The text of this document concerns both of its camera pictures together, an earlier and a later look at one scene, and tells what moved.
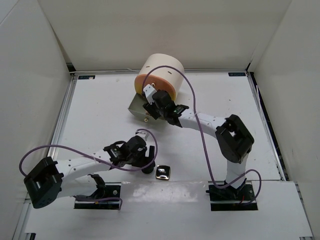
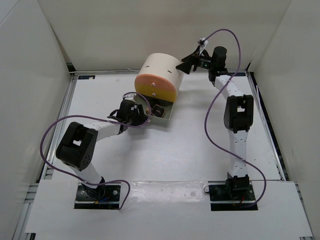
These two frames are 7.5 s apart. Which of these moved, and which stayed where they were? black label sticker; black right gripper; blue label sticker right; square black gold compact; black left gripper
Moved: black right gripper; black left gripper; square black gold compact
Stayed: blue label sticker right; black label sticker
